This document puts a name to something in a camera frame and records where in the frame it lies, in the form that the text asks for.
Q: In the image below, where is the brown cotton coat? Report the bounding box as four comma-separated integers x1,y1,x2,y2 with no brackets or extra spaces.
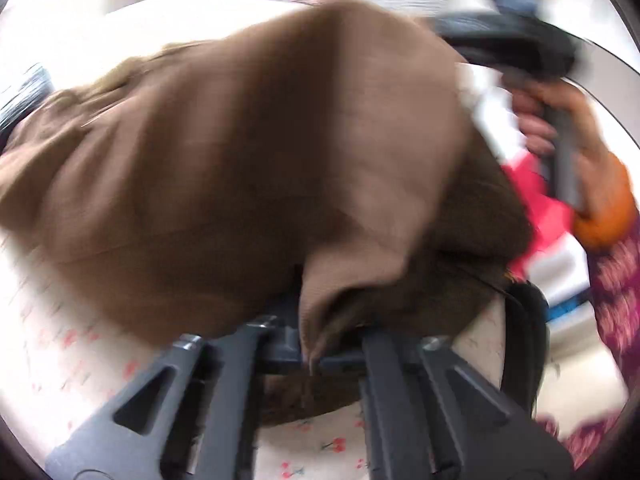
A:
1,0,532,425

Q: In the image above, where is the right forearm floral sleeve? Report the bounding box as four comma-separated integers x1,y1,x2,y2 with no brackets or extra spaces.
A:
572,152,640,396

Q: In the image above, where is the black garment on bed edge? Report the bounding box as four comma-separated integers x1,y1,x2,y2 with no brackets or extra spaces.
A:
500,282,549,415

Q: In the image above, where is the floral cherry bed sheet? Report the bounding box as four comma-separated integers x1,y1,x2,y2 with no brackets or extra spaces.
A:
0,238,507,480

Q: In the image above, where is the red object beside bed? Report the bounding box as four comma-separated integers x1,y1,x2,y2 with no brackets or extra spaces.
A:
502,154,573,280

